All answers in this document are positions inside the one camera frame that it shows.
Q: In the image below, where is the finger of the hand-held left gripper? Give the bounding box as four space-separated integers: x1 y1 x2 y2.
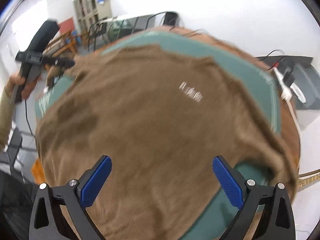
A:
41 56 76 68

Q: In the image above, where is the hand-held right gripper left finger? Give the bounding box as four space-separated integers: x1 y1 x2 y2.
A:
29 155 113 240

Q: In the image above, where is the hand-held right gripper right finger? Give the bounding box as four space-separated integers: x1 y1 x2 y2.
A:
212 155 297 240

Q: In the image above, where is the brown fluffy towel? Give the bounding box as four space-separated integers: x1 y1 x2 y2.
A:
35 44 299 240

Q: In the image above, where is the person's left forearm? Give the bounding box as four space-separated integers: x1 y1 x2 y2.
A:
0 86 18 153

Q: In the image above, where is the person's left hand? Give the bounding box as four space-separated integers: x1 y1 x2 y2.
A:
4 71 43 100

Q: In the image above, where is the wooden chair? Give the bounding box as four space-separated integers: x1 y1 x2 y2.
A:
46 30 78 55

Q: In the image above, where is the red board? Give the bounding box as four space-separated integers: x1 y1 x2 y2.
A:
59 17 75 34

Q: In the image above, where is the black metal chair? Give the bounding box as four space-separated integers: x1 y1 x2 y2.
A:
146 11 180 32
0 127 38 175
86 20 113 52

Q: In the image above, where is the beige glass-door cabinet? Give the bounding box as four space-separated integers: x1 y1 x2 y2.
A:
72 0 113 34

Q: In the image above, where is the person's black clothing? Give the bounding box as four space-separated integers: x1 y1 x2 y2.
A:
0 170 38 240

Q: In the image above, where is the white folding table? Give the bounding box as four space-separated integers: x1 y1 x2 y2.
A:
104 14 157 42

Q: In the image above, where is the white power strip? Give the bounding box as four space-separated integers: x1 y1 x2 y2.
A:
273 66 307 103

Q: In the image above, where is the green woven mat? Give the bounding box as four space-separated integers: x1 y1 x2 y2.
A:
34 31 282 240

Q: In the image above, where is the black power adapter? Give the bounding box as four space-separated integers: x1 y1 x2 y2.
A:
282 66 297 87

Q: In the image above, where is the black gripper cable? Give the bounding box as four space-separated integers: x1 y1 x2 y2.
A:
24 100 34 136

